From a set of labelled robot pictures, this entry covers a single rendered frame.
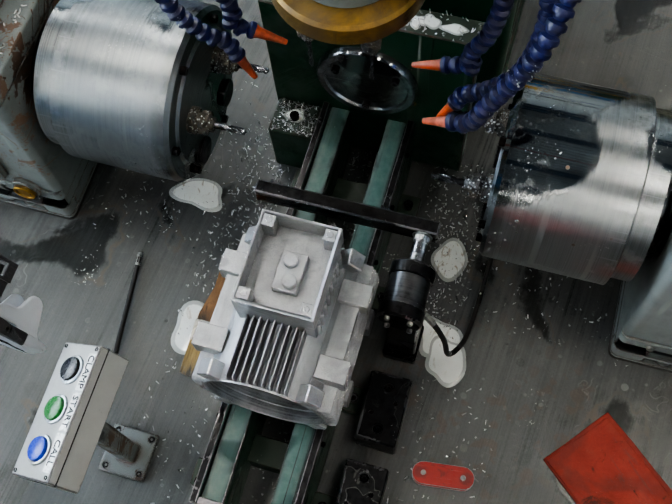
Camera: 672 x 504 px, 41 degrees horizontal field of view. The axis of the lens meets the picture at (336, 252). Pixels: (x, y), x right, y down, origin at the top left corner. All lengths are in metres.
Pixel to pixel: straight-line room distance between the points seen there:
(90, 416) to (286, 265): 0.30
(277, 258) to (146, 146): 0.25
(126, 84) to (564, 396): 0.76
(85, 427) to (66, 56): 0.47
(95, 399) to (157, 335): 0.31
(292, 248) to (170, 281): 0.39
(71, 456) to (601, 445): 0.72
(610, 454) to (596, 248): 0.35
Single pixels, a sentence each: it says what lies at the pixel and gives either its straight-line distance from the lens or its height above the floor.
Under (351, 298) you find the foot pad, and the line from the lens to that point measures 1.11.
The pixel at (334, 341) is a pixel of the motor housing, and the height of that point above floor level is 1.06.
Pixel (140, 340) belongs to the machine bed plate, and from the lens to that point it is 1.43.
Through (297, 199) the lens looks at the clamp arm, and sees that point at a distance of 1.22.
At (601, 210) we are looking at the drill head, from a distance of 1.12.
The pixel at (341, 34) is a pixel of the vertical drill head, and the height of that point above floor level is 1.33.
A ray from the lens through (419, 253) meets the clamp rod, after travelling 1.19.
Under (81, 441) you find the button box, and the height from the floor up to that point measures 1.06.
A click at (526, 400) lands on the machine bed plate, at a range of 1.37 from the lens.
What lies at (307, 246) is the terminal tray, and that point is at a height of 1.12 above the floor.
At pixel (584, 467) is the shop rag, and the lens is 1.36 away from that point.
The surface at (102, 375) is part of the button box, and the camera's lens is 1.14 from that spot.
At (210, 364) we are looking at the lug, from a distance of 1.09.
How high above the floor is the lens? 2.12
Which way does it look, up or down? 67 degrees down
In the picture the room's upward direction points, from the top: 7 degrees counter-clockwise
